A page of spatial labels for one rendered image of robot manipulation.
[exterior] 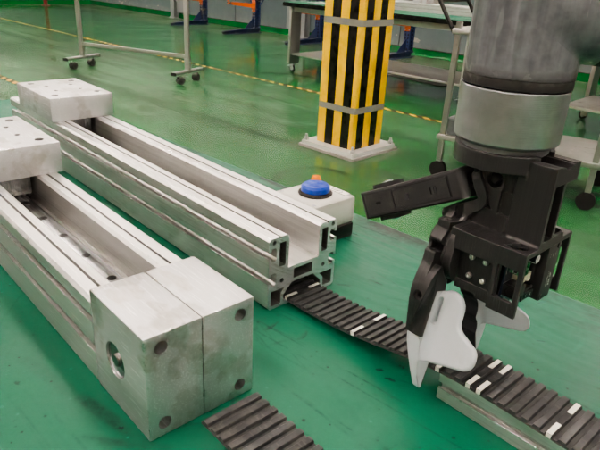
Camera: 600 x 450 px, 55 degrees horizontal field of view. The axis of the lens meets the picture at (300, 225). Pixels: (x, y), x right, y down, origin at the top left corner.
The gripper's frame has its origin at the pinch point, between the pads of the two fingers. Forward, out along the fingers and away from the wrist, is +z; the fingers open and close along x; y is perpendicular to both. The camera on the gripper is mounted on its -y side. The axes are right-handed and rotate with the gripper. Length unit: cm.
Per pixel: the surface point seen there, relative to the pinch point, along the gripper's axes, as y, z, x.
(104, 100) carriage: -76, -8, 4
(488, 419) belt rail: 6.5, 1.9, -2.1
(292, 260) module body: -19.5, -1.5, -0.9
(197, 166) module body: -43.3, -5.3, 2.2
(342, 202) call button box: -26.6, -2.7, 14.2
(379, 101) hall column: -227, 47, 262
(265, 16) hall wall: -881, 53, 691
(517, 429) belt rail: 8.9, 1.2, -2.1
